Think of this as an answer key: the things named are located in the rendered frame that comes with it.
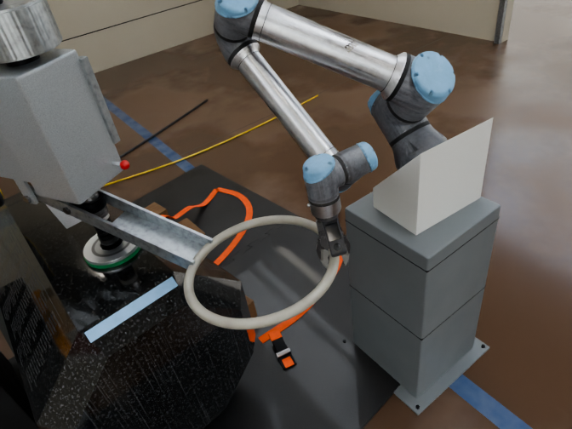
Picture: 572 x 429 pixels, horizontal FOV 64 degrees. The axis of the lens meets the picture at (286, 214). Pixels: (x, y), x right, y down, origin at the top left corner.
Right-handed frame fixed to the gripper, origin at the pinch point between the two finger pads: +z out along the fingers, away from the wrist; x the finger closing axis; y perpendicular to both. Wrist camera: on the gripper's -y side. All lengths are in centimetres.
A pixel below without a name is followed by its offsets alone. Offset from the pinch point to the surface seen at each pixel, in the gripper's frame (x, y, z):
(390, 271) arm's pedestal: -20.0, 15.7, 22.8
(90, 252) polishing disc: 87, 29, -5
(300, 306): 12.6, -21.6, -7.8
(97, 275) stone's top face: 83, 19, -1
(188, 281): 45.5, -1.8, -7.6
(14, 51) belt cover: 70, 18, -78
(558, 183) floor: -162, 138, 94
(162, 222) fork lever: 55, 24, -14
